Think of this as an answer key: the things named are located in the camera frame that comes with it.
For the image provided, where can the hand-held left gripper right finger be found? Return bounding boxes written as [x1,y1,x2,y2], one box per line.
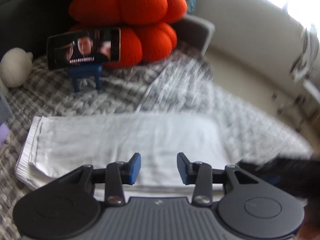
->
[177,152,260,205]

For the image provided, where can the grey checked quilted blanket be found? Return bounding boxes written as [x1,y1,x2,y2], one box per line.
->
[0,42,313,240]

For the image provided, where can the orange flower-shaped cushion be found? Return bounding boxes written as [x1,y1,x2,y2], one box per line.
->
[68,0,187,68]

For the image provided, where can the blue stool-shaped phone stand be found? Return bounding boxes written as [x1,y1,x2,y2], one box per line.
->
[68,64,103,93]

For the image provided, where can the white round plush toy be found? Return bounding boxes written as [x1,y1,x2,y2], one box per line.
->
[0,48,33,88]

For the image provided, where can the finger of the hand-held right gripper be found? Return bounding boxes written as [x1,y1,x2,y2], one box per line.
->
[237,159,283,188]

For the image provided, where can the white cotton garment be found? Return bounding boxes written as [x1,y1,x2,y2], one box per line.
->
[15,114,240,200]

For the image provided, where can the smartphone playing video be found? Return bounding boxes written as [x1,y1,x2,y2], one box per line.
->
[47,27,121,70]

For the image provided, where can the dark grey sofa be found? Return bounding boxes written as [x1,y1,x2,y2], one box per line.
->
[0,0,215,64]

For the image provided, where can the folded purple clothes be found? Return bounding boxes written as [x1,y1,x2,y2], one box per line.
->
[0,122,9,145]

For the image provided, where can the person's right forearm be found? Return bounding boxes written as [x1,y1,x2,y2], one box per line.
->
[302,200,320,240]

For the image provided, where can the white office chair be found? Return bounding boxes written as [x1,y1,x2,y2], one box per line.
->
[287,22,320,120]

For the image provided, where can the folded grey-blue clothes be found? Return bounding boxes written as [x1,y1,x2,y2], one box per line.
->
[0,90,10,120]

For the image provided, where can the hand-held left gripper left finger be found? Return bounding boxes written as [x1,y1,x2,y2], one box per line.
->
[59,152,142,205]

